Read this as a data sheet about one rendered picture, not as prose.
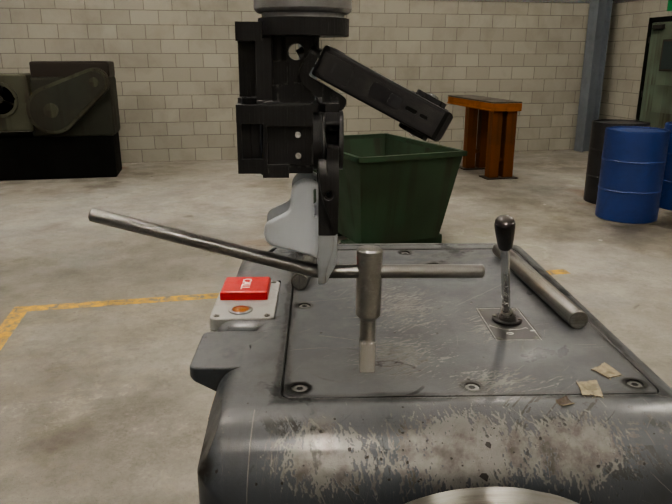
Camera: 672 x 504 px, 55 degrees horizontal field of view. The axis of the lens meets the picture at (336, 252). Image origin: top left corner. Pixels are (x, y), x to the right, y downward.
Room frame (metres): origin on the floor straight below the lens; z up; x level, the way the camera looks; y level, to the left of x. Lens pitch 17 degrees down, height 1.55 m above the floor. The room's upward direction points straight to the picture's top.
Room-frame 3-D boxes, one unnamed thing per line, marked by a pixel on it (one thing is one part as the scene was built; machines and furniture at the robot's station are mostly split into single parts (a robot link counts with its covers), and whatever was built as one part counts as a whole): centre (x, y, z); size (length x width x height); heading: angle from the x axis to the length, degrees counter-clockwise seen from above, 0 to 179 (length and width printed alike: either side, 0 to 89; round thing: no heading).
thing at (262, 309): (0.76, 0.11, 1.23); 0.13 x 0.08 x 0.05; 1
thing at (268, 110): (0.52, 0.03, 1.52); 0.09 x 0.08 x 0.12; 93
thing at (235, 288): (0.78, 0.12, 1.26); 0.06 x 0.06 x 0.02; 1
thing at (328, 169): (0.50, 0.01, 1.46); 0.05 x 0.02 x 0.09; 3
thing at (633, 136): (6.29, -2.93, 0.44); 0.59 x 0.59 x 0.88
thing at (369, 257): (0.52, -0.03, 1.34); 0.02 x 0.02 x 0.12
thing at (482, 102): (9.17, -2.05, 0.50); 1.61 x 0.44 x 1.00; 11
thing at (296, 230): (0.50, 0.03, 1.41); 0.06 x 0.03 x 0.09; 93
